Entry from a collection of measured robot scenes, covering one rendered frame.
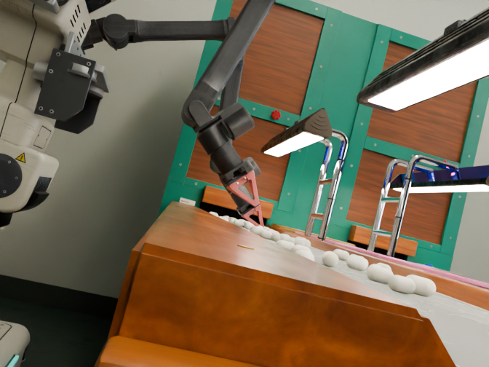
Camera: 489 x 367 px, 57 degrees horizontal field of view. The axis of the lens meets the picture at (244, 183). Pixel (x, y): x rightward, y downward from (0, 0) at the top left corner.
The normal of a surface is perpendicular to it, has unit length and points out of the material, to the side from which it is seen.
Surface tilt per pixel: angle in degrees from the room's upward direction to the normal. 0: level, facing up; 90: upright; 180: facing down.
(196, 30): 92
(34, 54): 90
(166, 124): 90
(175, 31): 91
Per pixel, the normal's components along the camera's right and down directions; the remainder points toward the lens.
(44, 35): 0.23, -0.01
